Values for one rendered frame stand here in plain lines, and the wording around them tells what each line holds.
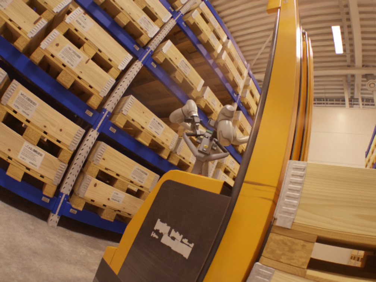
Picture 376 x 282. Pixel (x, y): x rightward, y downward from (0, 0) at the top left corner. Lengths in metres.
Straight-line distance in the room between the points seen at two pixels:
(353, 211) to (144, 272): 0.79
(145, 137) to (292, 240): 1.77
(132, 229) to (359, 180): 0.94
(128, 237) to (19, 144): 1.17
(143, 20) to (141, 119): 1.15
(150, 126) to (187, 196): 1.40
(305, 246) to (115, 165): 1.69
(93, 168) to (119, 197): 0.41
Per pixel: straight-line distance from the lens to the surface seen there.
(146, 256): 0.87
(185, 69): 2.51
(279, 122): 0.81
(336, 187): 0.61
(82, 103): 1.83
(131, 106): 1.95
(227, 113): 1.28
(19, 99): 1.72
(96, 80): 1.83
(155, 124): 2.11
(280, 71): 1.02
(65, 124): 1.71
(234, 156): 3.63
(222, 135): 1.20
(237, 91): 3.60
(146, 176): 2.10
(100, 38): 1.98
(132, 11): 2.30
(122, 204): 2.03
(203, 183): 0.75
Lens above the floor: 0.75
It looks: 19 degrees up
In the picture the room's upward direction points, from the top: 24 degrees clockwise
